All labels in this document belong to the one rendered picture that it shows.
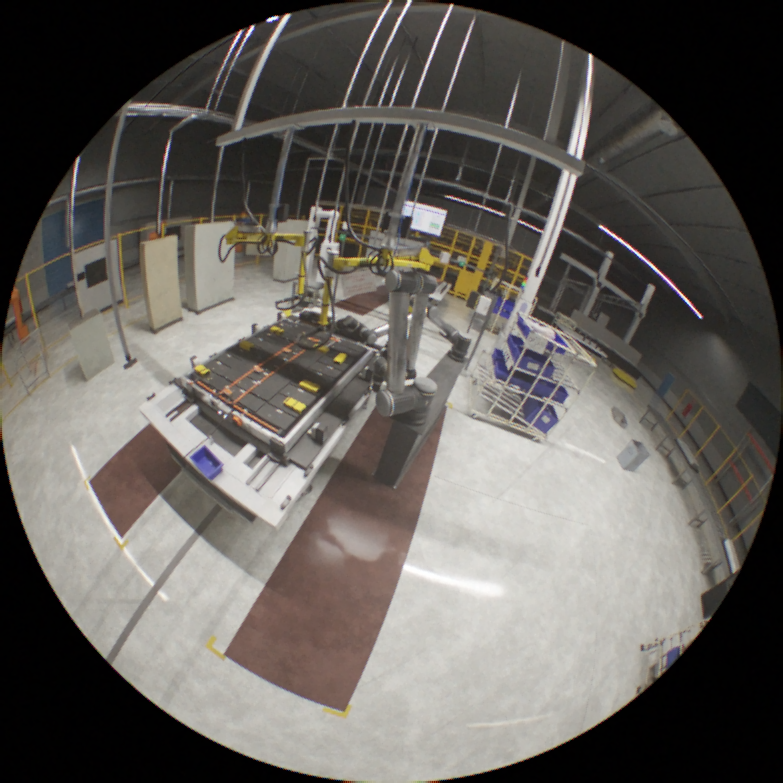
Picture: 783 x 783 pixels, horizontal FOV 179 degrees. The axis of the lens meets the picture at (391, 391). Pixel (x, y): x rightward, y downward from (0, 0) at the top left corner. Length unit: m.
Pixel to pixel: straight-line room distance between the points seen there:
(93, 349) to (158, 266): 2.04
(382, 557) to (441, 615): 0.78
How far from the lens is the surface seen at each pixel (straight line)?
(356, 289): 2.47
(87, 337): 5.49
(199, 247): 6.30
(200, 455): 1.90
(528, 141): 2.22
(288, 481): 1.69
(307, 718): 2.50
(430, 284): 1.82
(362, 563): 2.37
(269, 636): 2.34
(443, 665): 2.54
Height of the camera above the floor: 2.29
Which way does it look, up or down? 36 degrees down
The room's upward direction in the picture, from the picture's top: 17 degrees clockwise
